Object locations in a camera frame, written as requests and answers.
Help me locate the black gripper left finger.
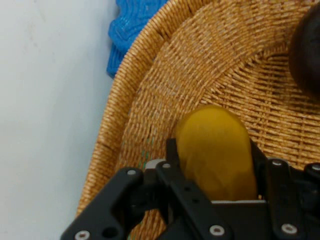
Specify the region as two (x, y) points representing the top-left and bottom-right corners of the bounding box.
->
(59, 138), (233, 240)

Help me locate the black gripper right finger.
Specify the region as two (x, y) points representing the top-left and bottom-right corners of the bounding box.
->
(249, 139), (320, 240)

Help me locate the yellow oblong soft fruit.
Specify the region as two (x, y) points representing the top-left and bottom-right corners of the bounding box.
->
(174, 104), (259, 202)

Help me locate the dark brown round fruit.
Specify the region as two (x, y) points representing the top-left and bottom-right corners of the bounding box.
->
(288, 3), (320, 102)

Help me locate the woven wicker basket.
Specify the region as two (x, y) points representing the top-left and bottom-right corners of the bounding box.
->
(75, 0), (320, 240)

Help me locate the blue ribbed plastic object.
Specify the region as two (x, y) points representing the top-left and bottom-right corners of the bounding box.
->
(106, 0), (172, 79)

